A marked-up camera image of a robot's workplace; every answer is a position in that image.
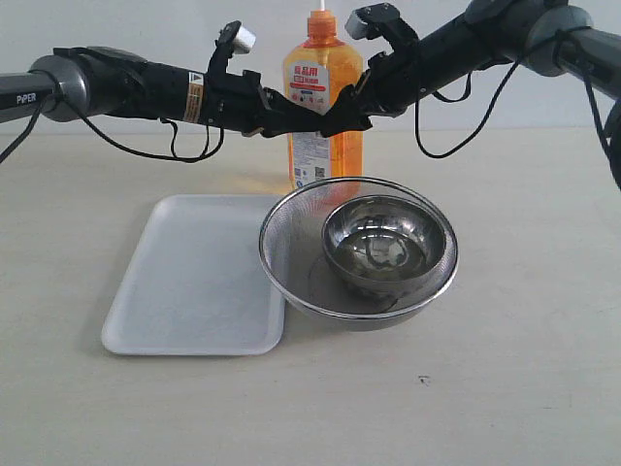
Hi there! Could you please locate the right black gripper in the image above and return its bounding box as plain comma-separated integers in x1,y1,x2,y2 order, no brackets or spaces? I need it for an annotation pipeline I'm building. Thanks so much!
320,40,437,138

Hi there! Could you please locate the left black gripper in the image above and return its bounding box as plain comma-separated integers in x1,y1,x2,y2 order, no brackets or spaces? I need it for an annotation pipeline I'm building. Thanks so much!
198,70,323,138

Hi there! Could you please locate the orange dish soap bottle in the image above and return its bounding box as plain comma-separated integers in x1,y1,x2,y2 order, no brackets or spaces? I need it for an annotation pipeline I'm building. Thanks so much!
282,1,363,189

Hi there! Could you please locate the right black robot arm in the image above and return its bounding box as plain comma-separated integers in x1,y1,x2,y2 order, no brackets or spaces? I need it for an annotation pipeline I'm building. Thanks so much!
320,1,620,181

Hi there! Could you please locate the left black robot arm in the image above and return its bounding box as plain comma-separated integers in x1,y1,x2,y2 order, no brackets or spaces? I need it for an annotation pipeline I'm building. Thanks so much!
1,46,321,138

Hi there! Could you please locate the small stainless steel bowl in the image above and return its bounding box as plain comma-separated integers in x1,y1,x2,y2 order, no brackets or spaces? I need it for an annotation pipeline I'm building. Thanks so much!
321,194,449,297

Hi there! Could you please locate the steel mesh strainer basket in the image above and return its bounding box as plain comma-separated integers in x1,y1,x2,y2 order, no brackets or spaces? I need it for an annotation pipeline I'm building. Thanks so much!
259,177,459,331

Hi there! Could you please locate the white rectangular plastic tray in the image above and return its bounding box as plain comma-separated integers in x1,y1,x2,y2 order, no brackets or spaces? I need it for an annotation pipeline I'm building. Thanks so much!
101,194,285,356

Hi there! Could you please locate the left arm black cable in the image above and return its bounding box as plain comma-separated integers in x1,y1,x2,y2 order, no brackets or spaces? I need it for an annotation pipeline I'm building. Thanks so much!
0,86,226,164

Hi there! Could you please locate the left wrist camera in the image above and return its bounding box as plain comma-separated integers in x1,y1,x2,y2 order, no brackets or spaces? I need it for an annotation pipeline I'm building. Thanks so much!
207,20,256,78

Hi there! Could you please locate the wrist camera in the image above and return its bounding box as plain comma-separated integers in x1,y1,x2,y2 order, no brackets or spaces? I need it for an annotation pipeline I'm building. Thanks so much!
207,20,256,78
344,2,419,52

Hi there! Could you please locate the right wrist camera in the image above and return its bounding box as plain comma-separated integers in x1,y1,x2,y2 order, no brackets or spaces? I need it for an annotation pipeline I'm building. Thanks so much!
344,2,419,52

